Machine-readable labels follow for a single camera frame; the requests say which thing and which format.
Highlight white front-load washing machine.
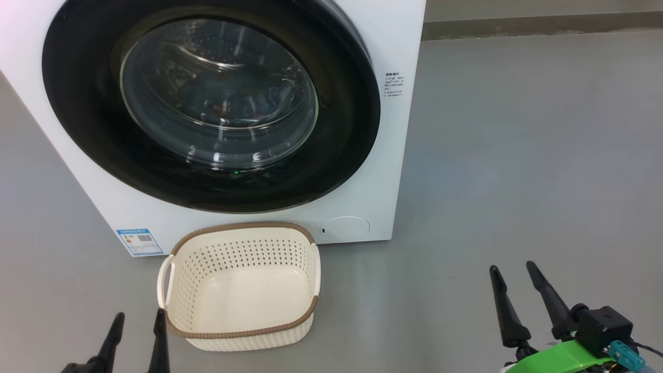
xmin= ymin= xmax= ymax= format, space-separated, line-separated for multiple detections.
xmin=0 ymin=0 xmax=426 ymax=258

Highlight teal cable connector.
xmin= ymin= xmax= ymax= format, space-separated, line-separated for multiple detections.
xmin=609 ymin=341 xmax=646 ymax=371

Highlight cream perforated laundry basket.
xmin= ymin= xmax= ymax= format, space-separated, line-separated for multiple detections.
xmin=157 ymin=222 xmax=322 ymax=352

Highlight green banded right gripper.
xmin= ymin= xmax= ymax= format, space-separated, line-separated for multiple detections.
xmin=489 ymin=261 xmax=622 ymax=373

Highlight dark round glass washer door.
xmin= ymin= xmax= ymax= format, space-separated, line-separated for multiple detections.
xmin=42 ymin=0 xmax=381 ymax=213

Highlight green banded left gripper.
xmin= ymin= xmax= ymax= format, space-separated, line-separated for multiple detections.
xmin=61 ymin=308 xmax=170 ymax=373

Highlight blue energy label sticker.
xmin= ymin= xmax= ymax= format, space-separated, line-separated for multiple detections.
xmin=116 ymin=228 xmax=164 ymax=257

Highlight thin black cable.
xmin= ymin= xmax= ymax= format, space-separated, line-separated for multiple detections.
xmin=629 ymin=340 xmax=663 ymax=359

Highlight round white filter cover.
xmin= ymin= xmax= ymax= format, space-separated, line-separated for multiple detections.
xmin=320 ymin=216 xmax=370 ymax=240

